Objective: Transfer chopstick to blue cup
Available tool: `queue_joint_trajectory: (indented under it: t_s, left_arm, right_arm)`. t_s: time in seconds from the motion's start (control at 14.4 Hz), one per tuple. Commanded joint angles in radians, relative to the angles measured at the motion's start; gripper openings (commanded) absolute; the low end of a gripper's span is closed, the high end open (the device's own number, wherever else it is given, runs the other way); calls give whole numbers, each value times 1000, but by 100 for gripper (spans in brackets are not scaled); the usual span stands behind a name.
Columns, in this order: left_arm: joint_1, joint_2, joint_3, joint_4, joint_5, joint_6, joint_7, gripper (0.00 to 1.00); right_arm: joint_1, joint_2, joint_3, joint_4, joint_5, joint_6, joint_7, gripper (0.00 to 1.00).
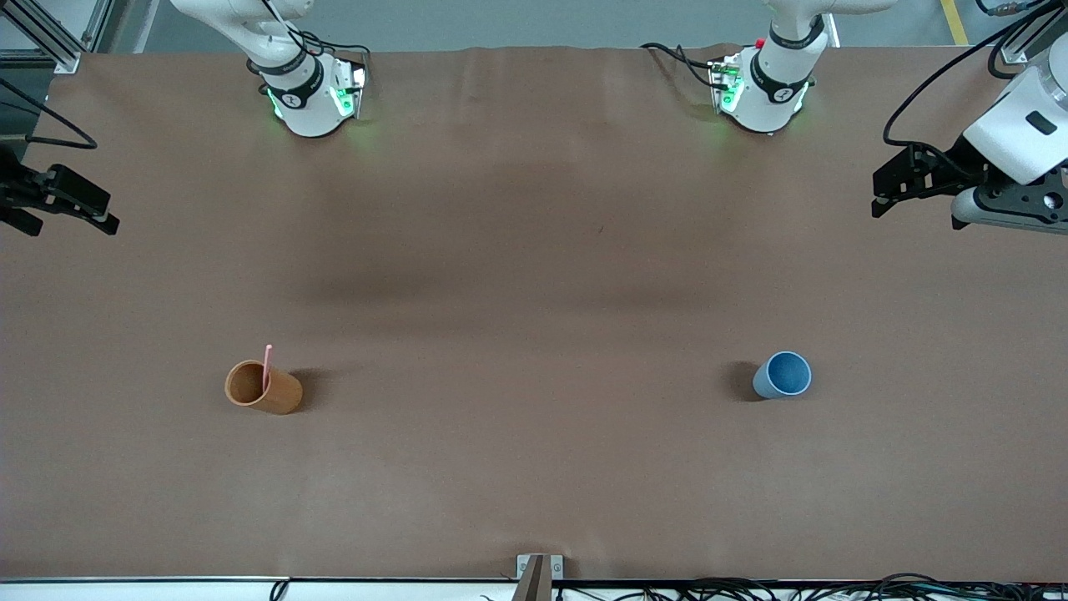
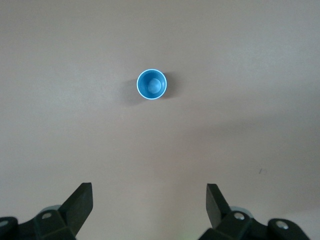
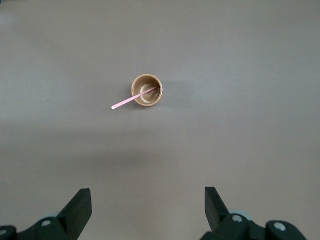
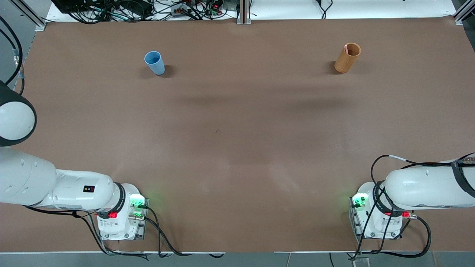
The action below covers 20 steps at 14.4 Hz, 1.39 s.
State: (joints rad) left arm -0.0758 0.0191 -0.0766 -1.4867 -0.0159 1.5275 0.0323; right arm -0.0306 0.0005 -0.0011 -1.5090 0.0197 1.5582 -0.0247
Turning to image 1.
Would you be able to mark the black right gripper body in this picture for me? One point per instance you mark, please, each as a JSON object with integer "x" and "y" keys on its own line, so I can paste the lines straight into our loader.
{"x": 15, "y": 190}

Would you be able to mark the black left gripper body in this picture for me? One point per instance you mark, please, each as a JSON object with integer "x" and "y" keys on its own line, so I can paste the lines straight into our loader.
{"x": 959, "y": 164}

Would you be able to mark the blue cup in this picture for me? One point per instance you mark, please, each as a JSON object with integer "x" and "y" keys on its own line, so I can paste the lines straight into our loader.
{"x": 788, "y": 373}

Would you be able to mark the pink straw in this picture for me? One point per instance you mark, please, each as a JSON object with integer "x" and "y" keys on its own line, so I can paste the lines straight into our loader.
{"x": 267, "y": 363}

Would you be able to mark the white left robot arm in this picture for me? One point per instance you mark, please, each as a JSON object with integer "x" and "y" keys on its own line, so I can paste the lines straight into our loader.
{"x": 772, "y": 92}

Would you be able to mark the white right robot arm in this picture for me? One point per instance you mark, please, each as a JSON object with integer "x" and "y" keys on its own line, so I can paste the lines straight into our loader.
{"x": 309, "y": 108}

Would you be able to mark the brown cylindrical cup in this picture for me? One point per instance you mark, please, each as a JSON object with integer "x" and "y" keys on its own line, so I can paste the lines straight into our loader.
{"x": 279, "y": 399}

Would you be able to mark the brown table cover sheet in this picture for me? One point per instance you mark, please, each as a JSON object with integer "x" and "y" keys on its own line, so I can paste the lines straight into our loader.
{"x": 534, "y": 209}

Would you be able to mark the aluminium frame profile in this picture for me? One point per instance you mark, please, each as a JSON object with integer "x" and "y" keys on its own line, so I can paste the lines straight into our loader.
{"x": 1022, "y": 46}
{"x": 58, "y": 46}

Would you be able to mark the grey metal bracket plate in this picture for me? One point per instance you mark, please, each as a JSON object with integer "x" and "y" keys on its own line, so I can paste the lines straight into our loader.
{"x": 555, "y": 566}

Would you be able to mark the brown camera support post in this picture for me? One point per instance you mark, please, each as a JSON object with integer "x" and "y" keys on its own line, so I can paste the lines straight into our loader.
{"x": 532, "y": 584}

